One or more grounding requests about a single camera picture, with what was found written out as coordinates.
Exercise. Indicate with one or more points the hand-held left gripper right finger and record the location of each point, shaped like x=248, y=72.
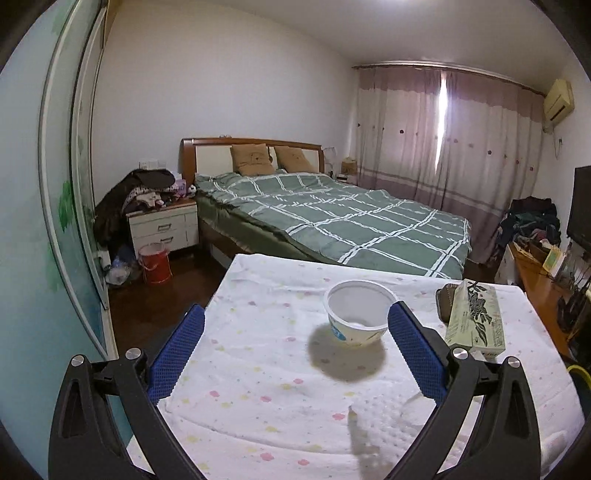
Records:
x=411, y=350

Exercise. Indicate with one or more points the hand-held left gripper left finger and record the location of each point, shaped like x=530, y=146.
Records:
x=178, y=350

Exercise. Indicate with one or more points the white paper bowl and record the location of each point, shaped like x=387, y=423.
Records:
x=355, y=300

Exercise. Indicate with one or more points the dark brown tray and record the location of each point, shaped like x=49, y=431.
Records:
x=445, y=302

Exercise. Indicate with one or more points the printed cardboard box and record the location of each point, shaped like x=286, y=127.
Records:
x=475, y=318

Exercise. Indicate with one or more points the red bucket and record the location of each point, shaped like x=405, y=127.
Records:
x=154, y=267

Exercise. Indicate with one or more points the bag of plastic bottles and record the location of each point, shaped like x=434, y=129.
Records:
x=120, y=270

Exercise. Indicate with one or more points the white dotted tablecloth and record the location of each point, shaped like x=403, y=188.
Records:
x=277, y=323

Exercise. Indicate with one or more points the white nightstand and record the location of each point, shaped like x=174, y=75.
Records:
x=161, y=226

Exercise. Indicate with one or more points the wooden desk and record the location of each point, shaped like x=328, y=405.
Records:
x=535, y=277

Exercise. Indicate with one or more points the bed with green plaid duvet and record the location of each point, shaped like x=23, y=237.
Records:
x=323, y=212

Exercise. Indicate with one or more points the yellowish paper packet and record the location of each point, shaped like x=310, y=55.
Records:
x=553, y=262

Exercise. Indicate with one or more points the pile of dark clothes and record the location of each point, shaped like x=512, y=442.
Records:
x=138, y=184

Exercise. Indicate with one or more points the heap of clothes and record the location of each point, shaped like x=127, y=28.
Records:
x=531, y=217

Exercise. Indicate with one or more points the glass wardrobe sliding door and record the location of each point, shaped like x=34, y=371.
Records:
x=27, y=230

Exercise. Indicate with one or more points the pink floral curtain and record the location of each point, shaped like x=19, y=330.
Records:
x=489, y=161
x=397, y=138

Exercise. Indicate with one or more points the brown pillow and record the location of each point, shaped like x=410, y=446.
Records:
x=251, y=159
x=295, y=159

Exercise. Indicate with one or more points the black television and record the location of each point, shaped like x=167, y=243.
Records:
x=581, y=207

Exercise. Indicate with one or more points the beige air conditioner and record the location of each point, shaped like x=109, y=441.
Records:
x=558, y=99

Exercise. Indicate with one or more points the white wall sockets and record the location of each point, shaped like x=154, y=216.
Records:
x=152, y=164

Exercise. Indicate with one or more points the wooden bed frame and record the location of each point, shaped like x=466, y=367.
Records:
x=210, y=157

